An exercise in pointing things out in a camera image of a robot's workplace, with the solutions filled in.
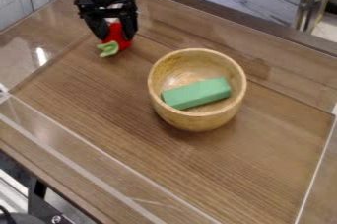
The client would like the red plush fruit green leaf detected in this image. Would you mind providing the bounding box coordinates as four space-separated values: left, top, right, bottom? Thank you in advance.
96 19 132 58

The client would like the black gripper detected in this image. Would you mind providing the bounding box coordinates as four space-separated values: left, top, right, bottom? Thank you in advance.
74 0 139 40

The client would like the wooden bowl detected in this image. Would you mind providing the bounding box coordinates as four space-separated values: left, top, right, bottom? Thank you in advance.
148 48 248 131

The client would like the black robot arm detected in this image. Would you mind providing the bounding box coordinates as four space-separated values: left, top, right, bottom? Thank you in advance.
74 0 139 40

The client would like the black cable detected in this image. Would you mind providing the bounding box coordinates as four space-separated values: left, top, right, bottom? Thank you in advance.
0 205 18 224

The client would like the green rectangular block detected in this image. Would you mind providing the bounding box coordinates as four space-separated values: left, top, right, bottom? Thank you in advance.
161 77 232 110

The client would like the clear acrylic tray wall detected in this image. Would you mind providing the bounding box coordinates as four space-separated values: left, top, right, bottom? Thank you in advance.
0 85 221 224

